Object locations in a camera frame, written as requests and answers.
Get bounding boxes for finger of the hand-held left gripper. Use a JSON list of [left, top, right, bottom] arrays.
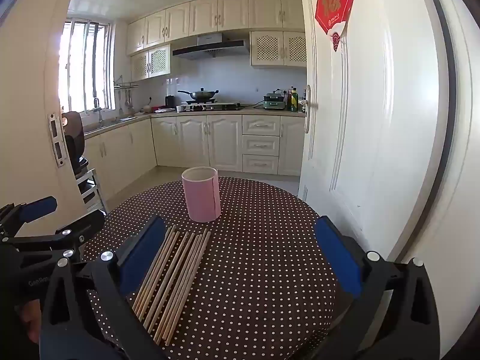
[[0, 196, 58, 239], [0, 210, 106, 261]]

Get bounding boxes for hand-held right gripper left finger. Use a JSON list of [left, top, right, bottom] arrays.
[[39, 215, 167, 360]]

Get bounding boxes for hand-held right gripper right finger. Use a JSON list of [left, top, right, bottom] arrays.
[[314, 215, 441, 360]]

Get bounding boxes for set of wooden chopsticks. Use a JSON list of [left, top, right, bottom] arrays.
[[132, 225, 212, 347]]

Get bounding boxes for pink cup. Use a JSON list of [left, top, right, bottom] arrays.
[[182, 166, 221, 223]]

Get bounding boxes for person's left hand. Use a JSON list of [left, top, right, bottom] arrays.
[[15, 300, 43, 346]]

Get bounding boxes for steel sink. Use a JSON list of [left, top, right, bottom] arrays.
[[99, 116, 137, 126]]

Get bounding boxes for cream cabinet drawer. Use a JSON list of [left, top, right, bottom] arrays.
[[243, 135, 280, 156], [243, 115, 281, 136], [243, 154, 279, 175]]

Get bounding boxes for cream base cabinets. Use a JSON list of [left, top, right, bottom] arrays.
[[83, 114, 306, 196]]

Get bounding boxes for white door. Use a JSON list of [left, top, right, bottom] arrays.
[[296, 0, 456, 267]]

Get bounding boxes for barred window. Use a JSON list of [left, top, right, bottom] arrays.
[[58, 19, 115, 115]]

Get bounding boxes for beige kitchen countertop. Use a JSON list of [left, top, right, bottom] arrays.
[[83, 106, 306, 136]]

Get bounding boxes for green countertop appliance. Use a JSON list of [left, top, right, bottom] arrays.
[[263, 92, 287, 110]]

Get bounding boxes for gas stove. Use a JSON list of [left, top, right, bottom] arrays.
[[185, 99, 241, 111]]

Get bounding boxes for black wok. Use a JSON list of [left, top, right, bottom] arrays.
[[178, 87, 219, 103]]

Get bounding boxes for range hood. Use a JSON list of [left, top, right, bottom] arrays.
[[172, 33, 250, 61]]

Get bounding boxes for red paper door decoration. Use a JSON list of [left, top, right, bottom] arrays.
[[314, 0, 361, 52]]

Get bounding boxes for wall utensil rail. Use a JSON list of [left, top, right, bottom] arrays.
[[113, 76, 140, 115]]

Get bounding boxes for metal door handle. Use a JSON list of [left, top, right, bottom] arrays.
[[302, 84, 317, 134]]

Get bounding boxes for lattice door wall cabinet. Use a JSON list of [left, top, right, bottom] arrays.
[[250, 31, 307, 68], [130, 44, 171, 82]]

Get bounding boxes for cream upper wall cabinets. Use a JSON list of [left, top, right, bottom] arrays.
[[125, 0, 306, 57]]

